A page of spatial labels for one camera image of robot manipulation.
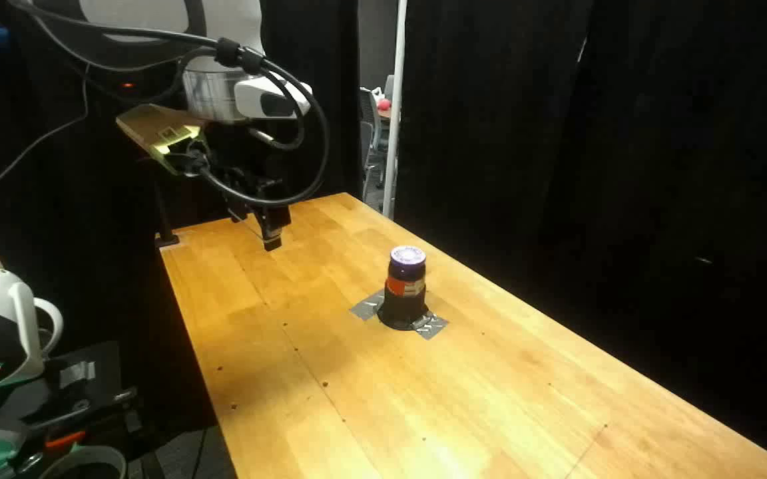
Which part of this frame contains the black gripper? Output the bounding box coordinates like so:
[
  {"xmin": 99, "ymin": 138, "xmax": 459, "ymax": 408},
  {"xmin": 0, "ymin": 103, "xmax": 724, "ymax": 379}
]
[{"xmin": 215, "ymin": 143, "xmax": 296, "ymax": 252}]

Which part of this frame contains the black stand at table corner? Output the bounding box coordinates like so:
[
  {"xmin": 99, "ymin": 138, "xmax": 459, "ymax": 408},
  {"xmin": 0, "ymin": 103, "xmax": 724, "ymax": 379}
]
[{"xmin": 146, "ymin": 168, "xmax": 183, "ymax": 249}]

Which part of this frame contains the small red black object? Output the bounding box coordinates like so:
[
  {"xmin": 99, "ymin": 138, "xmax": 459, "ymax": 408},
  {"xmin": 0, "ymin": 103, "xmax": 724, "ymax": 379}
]
[{"xmin": 376, "ymin": 243, "xmax": 431, "ymax": 332}]

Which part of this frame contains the white vertical pole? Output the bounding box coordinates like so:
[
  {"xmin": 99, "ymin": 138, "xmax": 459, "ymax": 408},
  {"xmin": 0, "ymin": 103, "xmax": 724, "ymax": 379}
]
[{"xmin": 382, "ymin": 0, "xmax": 411, "ymax": 222}]

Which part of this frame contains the grey tape roll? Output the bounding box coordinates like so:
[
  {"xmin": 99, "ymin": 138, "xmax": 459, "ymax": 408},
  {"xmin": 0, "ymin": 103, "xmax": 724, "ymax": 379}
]
[{"xmin": 37, "ymin": 440, "xmax": 130, "ymax": 479}]

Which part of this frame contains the black curtain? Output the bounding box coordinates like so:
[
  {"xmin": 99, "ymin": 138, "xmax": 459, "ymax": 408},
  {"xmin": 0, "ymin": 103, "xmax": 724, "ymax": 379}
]
[{"xmin": 0, "ymin": 0, "xmax": 767, "ymax": 464}]

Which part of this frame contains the thick black looped cable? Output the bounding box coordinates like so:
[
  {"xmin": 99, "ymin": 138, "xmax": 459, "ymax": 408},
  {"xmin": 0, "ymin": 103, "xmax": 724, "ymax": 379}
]
[{"xmin": 7, "ymin": 0, "xmax": 334, "ymax": 210}]

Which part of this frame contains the grey square base plate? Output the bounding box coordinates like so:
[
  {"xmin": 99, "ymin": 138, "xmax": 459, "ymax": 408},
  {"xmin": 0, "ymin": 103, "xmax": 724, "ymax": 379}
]
[{"xmin": 350, "ymin": 288, "xmax": 451, "ymax": 343}]

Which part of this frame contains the gold wrist camera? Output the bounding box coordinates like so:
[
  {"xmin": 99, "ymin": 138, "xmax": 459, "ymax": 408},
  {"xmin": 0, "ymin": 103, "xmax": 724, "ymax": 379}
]
[{"xmin": 115, "ymin": 100, "xmax": 212, "ymax": 171}]

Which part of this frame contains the thin black hanging cable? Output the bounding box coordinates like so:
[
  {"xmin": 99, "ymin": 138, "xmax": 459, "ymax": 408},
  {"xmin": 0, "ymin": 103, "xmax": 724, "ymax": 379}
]
[{"xmin": 0, "ymin": 65, "xmax": 93, "ymax": 208}]

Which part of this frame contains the orange handled clamp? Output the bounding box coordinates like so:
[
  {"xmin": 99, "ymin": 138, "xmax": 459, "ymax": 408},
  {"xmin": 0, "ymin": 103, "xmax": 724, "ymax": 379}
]
[{"xmin": 17, "ymin": 426, "xmax": 93, "ymax": 472}]

